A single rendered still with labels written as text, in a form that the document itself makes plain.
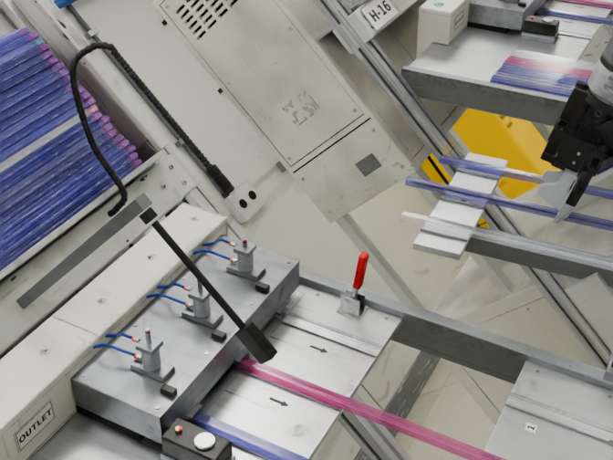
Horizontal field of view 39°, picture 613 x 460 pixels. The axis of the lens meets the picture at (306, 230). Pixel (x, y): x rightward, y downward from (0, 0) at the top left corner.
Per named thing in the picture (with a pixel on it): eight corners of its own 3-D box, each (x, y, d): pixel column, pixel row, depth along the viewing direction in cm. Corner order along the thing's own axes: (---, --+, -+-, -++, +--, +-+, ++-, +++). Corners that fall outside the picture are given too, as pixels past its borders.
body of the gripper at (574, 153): (545, 142, 132) (580, 73, 125) (599, 165, 130) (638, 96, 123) (537, 163, 126) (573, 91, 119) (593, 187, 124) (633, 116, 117)
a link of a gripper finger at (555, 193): (526, 208, 133) (552, 158, 128) (563, 224, 132) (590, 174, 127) (524, 216, 131) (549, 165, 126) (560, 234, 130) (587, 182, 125)
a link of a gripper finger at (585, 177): (566, 193, 130) (592, 144, 126) (576, 198, 130) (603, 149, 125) (562, 206, 126) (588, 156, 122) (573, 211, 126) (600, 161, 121)
